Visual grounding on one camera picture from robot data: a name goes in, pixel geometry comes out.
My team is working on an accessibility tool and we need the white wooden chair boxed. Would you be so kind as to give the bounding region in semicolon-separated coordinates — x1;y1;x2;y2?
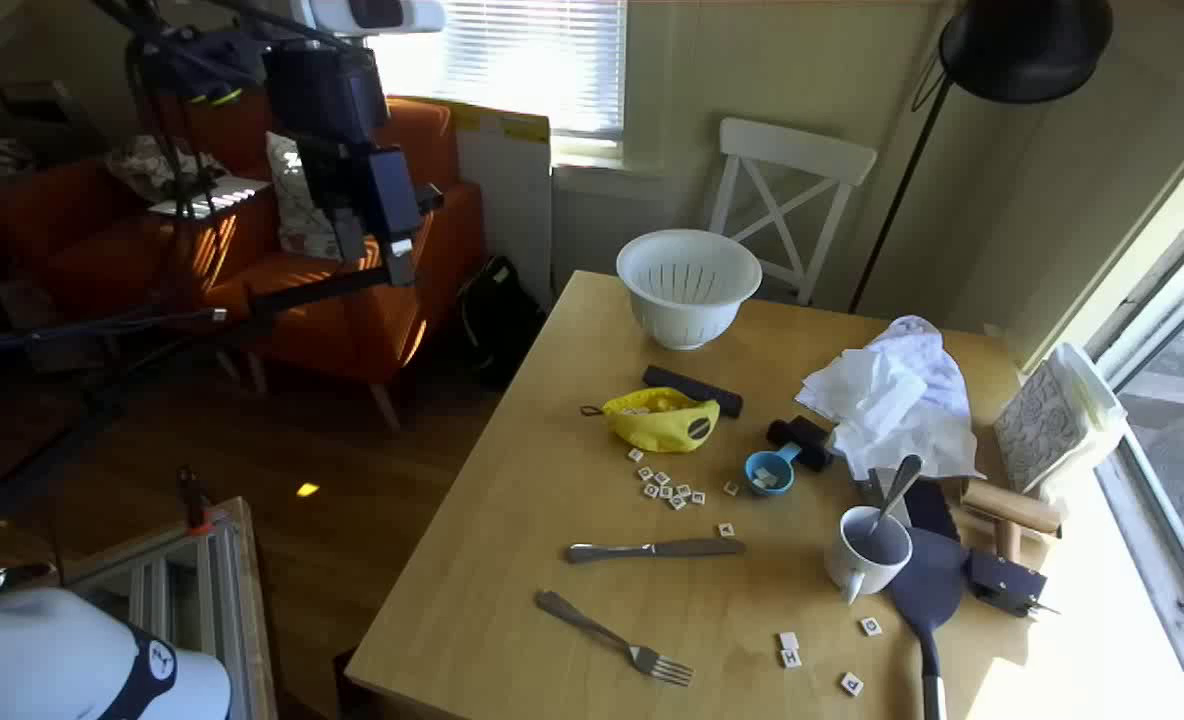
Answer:
706;116;875;304

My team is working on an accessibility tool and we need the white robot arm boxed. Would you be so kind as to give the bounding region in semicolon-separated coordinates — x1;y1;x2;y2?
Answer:
0;48;417;720

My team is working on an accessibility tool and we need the black power adapter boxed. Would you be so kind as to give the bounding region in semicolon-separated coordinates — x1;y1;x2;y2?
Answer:
963;547;1042;615

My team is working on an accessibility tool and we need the white ceramic mug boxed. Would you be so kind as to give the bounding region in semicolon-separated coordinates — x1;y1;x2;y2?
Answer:
822;505;912;601

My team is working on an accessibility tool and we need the silver table knife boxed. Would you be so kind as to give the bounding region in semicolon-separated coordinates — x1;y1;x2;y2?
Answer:
565;535;743;563

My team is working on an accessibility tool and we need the black spatula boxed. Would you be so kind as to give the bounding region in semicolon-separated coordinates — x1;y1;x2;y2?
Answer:
889;527;963;720

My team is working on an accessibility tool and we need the black bag on floor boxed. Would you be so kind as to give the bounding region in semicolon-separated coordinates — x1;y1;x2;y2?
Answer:
459;254;545;389

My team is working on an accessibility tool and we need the pile of letter tiles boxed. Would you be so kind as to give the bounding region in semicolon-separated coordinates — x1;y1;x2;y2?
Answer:
623;447;734;540

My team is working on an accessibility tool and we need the black floor lamp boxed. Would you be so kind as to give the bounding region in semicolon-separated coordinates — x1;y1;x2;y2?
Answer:
848;0;1116;308

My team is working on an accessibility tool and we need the crumpled white plastic bag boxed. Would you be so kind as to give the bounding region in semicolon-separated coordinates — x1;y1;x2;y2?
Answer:
794;316;975;479

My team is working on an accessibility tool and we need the metal spoon in mug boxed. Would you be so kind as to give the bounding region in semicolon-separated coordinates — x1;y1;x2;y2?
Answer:
878;454;919;521

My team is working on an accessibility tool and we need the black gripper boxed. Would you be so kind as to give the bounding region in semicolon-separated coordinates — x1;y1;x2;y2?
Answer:
264;45;421;288

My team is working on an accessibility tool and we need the orange sofa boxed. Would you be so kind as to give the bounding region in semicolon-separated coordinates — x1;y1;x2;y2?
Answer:
0;93;483;429

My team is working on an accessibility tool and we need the black camera tripod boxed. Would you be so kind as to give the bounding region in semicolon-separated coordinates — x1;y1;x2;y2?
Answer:
0;0;365;517

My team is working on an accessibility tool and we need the white plastic container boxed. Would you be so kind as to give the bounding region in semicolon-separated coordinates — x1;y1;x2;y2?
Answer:
994;345;1128;497

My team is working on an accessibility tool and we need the white plastic colander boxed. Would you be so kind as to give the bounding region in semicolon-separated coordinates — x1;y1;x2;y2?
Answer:
617;226;764;350

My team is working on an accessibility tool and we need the black rectangular bar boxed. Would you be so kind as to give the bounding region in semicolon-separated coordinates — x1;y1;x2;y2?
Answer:
643;364;743;420

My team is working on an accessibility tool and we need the small blue measuring cup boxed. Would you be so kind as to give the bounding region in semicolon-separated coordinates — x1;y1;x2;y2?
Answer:
743;442;800;497

